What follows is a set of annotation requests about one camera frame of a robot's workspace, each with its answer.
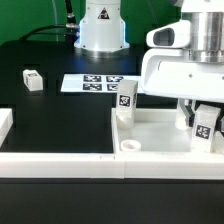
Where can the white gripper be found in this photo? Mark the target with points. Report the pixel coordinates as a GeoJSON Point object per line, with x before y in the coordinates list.
{"type": "Point", "coordinates": [168, 71]}

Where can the white square table top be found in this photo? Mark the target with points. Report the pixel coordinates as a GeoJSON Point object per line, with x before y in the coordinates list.
{"type": "Point", "coordinates": [155, 130]}

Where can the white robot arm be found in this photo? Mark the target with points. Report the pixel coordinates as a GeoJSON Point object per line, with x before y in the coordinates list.
{"type": "Point", "coordinates": [102, 31]}

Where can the white fiducial marker sheet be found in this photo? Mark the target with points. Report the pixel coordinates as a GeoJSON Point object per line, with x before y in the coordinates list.
{"type": "Point", "coordinates": [95, 83]}

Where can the white U-shaped obstacle fence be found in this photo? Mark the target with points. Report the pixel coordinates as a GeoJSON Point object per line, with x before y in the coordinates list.
{"type": "Point", "coordinates": [129, 164]}

